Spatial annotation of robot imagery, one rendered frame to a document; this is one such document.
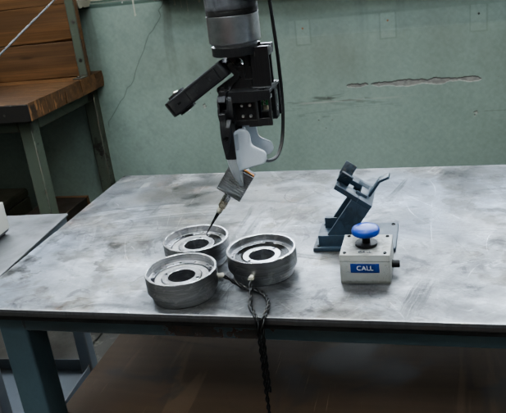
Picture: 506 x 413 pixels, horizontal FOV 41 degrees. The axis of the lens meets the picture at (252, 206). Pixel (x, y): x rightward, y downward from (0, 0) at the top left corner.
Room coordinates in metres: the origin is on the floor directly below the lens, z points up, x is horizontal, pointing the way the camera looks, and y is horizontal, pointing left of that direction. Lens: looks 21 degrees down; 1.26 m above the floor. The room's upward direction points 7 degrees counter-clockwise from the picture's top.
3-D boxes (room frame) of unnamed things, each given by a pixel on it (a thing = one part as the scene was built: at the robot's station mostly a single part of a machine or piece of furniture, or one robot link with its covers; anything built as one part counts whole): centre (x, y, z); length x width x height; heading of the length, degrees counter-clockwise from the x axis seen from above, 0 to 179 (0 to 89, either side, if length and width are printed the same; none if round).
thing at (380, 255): (0.88, -0.16, 0.82); 0.08 x 0.07 x 0.05; 73
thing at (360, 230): (0.88, -0.16, 0.85); 0.04 x 0.04 x 0.05
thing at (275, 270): (0.92, 0.00, 0.82); 0.10 x 0.10 x 0.04
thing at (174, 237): (0.99, 0.10, 0.82); 0.10 x 0.10 x 0.04
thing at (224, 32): (1.00, -0.01, 1.15); 0.08 x 0.08 x 0.05
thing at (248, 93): (0.99, -0.01, 1.07); 0.09 x 0.08 x 0.12; 74
